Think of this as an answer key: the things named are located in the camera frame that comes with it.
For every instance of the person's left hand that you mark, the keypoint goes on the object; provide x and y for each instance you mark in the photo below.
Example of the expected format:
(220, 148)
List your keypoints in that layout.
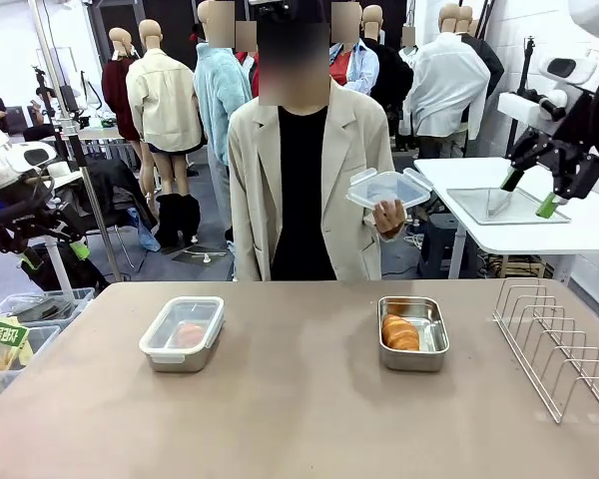
(389, 222)

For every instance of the person's right forearm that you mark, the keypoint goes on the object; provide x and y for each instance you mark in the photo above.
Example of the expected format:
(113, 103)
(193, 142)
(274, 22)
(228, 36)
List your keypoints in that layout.
(242, 239)

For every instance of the person in beige blazer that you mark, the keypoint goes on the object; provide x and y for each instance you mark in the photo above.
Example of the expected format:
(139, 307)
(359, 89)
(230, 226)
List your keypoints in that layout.
(299, 199)

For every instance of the black bunched trousers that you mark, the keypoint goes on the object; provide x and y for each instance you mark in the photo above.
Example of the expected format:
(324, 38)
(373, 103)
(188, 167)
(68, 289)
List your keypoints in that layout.
(177, 219)

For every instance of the mannequin in dark red dress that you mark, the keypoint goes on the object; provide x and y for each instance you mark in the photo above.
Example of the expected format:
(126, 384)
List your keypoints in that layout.
(117, 95)

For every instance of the silver metal pole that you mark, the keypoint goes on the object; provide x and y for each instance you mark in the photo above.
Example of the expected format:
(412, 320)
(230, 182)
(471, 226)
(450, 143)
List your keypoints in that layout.
(97, 214)

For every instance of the mannequin in cream jacket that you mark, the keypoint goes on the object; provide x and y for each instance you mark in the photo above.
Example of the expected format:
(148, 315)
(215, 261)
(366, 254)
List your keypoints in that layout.
(162, 100)

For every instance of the black bag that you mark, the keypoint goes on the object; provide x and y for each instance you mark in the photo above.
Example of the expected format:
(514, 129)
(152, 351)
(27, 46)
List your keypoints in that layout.
(85, 277)

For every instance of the white side table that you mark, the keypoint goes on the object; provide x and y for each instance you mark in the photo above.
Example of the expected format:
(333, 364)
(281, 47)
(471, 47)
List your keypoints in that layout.
(479, 234)

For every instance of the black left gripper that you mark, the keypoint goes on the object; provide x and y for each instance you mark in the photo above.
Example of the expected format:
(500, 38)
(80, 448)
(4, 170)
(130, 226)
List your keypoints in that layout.
(25, 232)

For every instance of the mannequin in black cardigan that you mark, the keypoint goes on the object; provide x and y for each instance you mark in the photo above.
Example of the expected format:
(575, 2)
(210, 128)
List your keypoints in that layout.
(394, 80)

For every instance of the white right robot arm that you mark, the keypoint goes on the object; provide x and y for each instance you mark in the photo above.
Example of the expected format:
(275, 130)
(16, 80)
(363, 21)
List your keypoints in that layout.
(594, 20)

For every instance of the wooden pallet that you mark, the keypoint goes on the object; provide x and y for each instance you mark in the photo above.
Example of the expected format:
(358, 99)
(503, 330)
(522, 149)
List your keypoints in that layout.
(519, 267)

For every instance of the mannequin in red jacket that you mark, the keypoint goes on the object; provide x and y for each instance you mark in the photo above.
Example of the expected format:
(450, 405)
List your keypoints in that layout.
(252, 65)

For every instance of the black stool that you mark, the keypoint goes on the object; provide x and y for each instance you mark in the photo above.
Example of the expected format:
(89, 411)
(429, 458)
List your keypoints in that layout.
(439, 244)

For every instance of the flat mannequin base plate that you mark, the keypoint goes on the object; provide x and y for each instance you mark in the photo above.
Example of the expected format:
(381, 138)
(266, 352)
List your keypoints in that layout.
(199, 257)

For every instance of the seated background person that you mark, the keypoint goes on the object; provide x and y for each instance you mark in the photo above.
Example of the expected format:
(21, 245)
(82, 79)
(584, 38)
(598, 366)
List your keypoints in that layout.
(42, 107)

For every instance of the light blue cloth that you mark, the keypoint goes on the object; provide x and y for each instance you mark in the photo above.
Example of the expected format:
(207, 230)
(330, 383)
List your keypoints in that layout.
(149, 239)

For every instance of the clear plastic storage bin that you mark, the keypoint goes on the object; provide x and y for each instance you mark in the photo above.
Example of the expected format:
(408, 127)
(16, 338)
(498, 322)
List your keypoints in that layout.
(42, 339)
(75, 299)

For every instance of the mannequin in white shirt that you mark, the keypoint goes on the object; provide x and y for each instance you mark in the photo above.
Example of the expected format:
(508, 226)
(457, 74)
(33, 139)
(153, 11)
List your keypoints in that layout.
(449, 85)

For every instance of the golden croissant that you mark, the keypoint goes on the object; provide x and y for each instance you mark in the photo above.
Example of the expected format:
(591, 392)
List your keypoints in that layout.
(401, 333)
(191, 335)

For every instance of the grey work table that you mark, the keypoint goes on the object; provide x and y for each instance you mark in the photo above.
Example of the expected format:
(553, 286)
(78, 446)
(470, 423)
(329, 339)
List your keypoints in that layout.
(100, 134)

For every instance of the chair with black jacket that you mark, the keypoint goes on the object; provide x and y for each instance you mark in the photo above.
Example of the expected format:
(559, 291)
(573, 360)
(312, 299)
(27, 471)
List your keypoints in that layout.
(115, 189)

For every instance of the mannequin in blue shirt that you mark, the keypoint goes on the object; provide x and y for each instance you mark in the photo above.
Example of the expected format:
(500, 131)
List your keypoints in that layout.
(364, 70)

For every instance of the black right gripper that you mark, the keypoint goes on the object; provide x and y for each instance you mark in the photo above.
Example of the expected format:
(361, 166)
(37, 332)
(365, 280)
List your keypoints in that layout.
(576, 167)

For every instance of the clear plastic container lid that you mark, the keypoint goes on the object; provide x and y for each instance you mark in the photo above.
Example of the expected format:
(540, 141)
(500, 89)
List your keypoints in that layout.
(160, 334)
(389, 187)

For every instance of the green snack bag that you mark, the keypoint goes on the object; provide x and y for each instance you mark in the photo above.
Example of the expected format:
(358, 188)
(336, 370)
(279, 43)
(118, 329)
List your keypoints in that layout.
(2, 334)

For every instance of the black tripod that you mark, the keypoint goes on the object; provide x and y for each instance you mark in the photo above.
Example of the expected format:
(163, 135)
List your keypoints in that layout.
(529, 65)

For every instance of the rectangular steel container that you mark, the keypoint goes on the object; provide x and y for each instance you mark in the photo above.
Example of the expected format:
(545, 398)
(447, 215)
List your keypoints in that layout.
(414, 361)
(179, 364)

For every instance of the perforated metal tray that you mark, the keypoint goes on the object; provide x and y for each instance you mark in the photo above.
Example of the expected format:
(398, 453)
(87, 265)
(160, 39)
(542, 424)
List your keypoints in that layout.
(519, 212)

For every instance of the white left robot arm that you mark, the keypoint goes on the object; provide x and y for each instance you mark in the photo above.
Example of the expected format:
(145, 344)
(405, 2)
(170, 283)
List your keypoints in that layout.
(10, 159)

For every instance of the mannequin in dark coat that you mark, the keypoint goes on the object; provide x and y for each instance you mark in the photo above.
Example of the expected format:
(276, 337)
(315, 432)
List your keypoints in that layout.
(493, 65)

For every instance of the black camera stand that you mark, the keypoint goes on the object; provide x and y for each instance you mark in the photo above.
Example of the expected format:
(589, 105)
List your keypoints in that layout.
(72, 144)

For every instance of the mannequin in blue fleece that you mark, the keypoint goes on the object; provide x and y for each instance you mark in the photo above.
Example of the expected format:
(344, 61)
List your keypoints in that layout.
(219, 100)

